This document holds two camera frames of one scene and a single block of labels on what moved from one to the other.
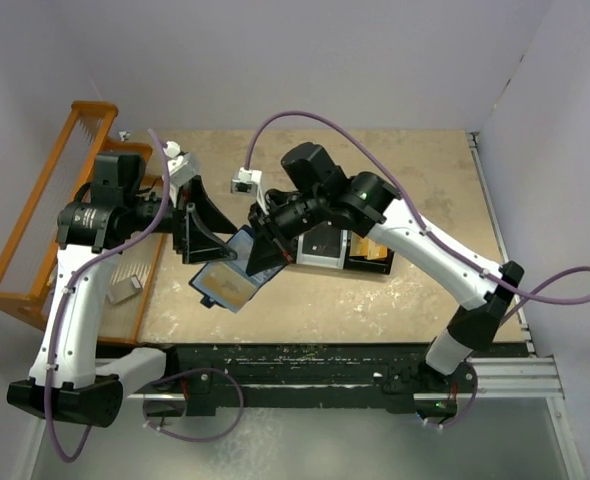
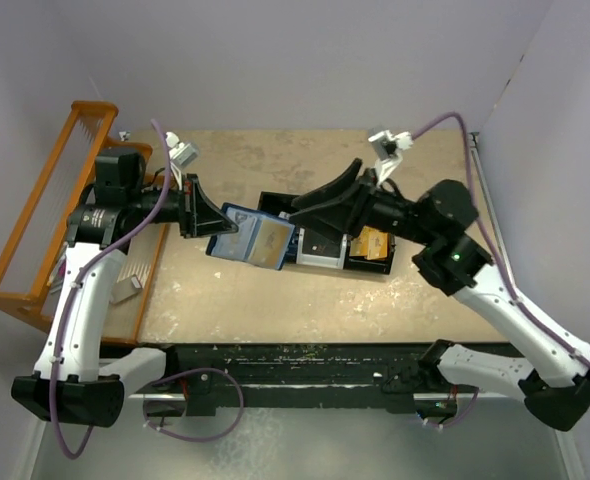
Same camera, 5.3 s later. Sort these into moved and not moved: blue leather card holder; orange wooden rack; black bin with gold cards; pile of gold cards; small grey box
Moved: blue leather card holder
Not moved: black bin with gold cards; pile of gold cards; orange wooden rack; small grey box
